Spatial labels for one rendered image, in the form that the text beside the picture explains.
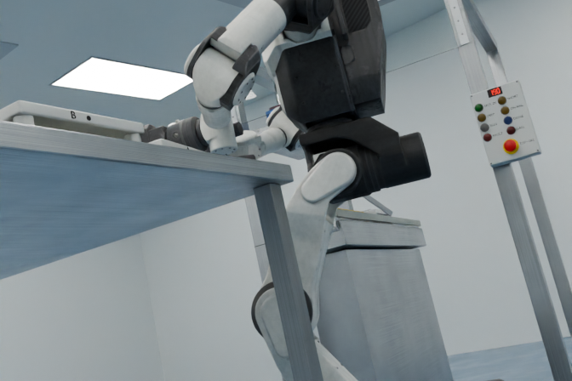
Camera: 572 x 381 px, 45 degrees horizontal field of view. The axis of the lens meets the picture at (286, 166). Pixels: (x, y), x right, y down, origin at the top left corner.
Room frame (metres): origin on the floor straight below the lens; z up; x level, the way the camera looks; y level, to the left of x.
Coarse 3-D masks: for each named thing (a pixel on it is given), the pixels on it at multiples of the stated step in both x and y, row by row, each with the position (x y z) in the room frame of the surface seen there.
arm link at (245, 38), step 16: (256, 0) 1.36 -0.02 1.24; (272, 0) 1.36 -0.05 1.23; (240, 16) 1.34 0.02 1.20; (256, 16) 1.33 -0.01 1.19; (272, 16) 1.35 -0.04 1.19; (224, 32) 1.31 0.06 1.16; (240, 32) 1.31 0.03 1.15; (256, 32) 1.32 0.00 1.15; (272, 32) 1.36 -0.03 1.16; (224, 48) 1.31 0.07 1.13; (240, 48) 1.30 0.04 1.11; (256, 48) 1.32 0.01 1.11; (192, 64) 1.31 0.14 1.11; (240, 64) 1.30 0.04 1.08; (256, 64) 1.32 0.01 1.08; (240, 96) 1.34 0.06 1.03
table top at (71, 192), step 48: (0, 144) 0.75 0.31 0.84; (48, 144) 0.81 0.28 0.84; (96, 144) 0.88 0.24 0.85; (144, 144) 0.96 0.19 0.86; (0, 192) 0.94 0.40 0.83; (48, 192) 0.99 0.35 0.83; (96, 192) 1.06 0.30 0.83; (144, 192) 1.13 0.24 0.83; (192, 192) 1.22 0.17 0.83; (240, 192) 1.32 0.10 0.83; (0, 240) 1.26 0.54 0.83; (48, 240) 1.36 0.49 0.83; (96, 240) 1.49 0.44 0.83
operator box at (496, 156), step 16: (480, 96) 2.34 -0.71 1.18; (496, 96) 2.32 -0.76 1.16; (512, 96) 2.30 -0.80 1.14; (480, 112) 2.34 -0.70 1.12; (496, 112) 2.32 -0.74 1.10; (512, 112) 2.30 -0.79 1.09; (528, 112) 2.29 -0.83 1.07; (496, 128) 2.33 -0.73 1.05; (528, 128) 2.29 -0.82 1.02; (496, 144) 2.33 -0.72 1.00; (528, 144) 2.30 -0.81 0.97; (496, 160) 2.34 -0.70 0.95; (512, 160) 2.33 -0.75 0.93
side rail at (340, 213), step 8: (336, 216) 2.72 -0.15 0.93; (344, 216) 2.79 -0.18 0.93; (352, 216) 2.89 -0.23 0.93; (360, 216) 2.98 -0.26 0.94; (368, 216) 3.08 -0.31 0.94; (376, 216) 3.19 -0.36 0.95; (384, 216) 3.31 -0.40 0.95; (400, 224) 3.57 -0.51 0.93; (408, 224) 3.68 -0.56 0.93; (416, 224) 3.85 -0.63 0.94
